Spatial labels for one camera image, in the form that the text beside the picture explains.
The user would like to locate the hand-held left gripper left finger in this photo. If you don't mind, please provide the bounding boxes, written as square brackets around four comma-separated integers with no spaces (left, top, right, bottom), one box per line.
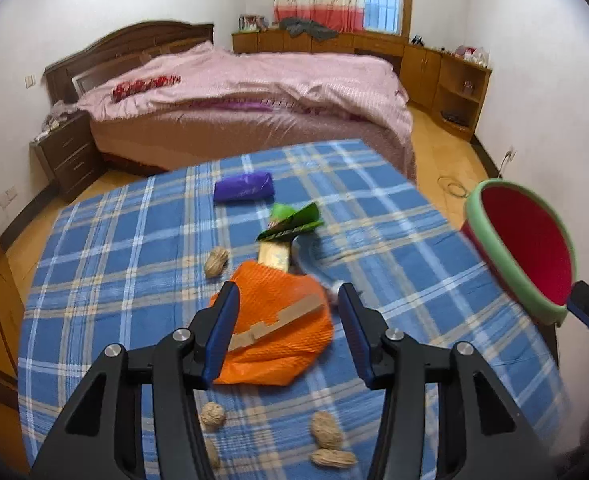
[29,281,240,480]

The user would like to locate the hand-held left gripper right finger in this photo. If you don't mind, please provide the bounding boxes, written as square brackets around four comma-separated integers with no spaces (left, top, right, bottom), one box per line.
[338,282,555,480]

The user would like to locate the brown cardboard strip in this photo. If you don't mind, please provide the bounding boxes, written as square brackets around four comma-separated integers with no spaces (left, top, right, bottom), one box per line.
[226,295,326,352]

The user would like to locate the orange mesh bag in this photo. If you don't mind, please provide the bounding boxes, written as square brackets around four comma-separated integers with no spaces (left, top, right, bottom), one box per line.
[209,259,334,387]

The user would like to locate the red bin with green rim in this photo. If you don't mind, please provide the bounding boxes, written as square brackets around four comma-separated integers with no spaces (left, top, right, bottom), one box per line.
[461,179,578,326]

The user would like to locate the beige cardboard piece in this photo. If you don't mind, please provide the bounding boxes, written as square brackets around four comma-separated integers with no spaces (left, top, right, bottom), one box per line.
[258,242,293,272]

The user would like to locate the green snack wrapper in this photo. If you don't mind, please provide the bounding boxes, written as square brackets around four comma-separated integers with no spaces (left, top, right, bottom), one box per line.
[255,202,324,242]

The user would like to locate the purple plastic packet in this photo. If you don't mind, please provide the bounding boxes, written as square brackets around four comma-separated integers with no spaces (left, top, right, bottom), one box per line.
[212,170,276,206]

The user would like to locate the peanut in shell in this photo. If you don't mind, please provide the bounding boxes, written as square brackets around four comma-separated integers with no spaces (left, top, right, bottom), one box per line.
[199,402,226,432]
[309,411,345,450]
[309,448,358,470]
[204,247,230,279]
[203,437,222,470]

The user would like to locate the blue plaid tablecloth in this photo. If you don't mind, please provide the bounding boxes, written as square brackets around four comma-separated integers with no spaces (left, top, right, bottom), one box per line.
[17,139,573,480]

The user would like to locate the dark wooden nightstand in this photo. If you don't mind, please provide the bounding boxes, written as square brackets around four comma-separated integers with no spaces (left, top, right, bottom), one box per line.
[29,109,106,204]

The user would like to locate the pink quilt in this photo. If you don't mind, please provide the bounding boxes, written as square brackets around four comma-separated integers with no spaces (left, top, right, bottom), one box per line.
[76,42,416,181]

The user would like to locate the red floral pillow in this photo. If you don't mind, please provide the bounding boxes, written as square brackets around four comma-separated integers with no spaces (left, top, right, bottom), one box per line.
[111,74,182,104]

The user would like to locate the clutter of cloths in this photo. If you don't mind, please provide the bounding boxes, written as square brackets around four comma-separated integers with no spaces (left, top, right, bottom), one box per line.
[34,100,82,142]

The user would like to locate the small white pink containers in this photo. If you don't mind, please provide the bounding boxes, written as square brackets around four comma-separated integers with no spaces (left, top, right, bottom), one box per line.
[454,44,491,66]

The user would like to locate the dark wooden bed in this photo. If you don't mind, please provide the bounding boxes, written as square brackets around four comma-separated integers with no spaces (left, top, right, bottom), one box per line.
[43,20,418,181]

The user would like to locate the row of books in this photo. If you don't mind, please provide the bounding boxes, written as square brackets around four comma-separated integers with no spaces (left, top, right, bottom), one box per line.
[239,13,268,34]

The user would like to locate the grey clothes pile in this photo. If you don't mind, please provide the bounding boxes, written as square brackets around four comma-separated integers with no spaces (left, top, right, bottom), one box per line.
[278,16,340,42]

